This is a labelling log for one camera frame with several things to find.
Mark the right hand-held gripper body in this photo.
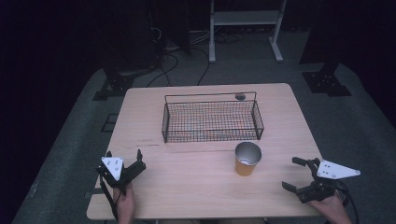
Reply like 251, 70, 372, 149
295, 157, 362, 204

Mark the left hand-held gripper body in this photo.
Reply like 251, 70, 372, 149
95, 156, 148, 189

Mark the person's right hand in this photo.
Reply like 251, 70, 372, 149
307, 193, 353, 224

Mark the person's left hand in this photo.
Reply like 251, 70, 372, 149
112, 182, 136, 224

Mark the metal cup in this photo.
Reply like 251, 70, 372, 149
233, 141, 263, 177

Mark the black stand base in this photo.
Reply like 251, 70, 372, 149
301, 61, 353, 98
92, 65, 135, 102

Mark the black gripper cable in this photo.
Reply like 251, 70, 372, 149
98, 175, 120, 220
335, 179, 360, 224

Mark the black wire basket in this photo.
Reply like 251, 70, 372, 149
161, 91, 265, 144

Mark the black floor cable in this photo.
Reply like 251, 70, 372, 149
146, 52, 180, 89
190, 46, 212, 87

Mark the white metal stand frame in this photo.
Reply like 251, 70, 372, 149
208, 0, 288, 64

